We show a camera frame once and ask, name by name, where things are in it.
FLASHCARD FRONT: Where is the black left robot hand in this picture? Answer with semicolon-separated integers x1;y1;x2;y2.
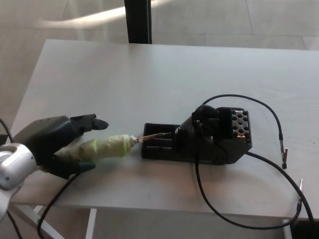
13;114;110;180

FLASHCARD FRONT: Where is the black soldering iron cable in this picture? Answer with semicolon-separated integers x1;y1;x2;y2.
0;119;13;145

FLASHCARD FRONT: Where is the tape-wrapped soldering iron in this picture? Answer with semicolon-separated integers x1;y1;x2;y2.
53;131;172;165

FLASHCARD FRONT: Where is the black soldering iron base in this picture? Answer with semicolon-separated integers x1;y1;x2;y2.
141;106;254;165

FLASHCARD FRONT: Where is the white diagonal table brace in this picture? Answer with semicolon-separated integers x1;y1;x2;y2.
9;205;58;239

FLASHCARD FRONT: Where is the white table leg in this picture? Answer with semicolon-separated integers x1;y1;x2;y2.
86;208;97;239
282;219;293;239

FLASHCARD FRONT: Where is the black vertical pillar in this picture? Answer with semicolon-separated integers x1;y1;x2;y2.
124;0;152;44

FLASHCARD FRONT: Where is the thin black robot wire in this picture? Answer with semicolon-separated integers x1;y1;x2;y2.
6;209;23;239

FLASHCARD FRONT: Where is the black flexible cable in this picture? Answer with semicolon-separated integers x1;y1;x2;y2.
245;152;315;225

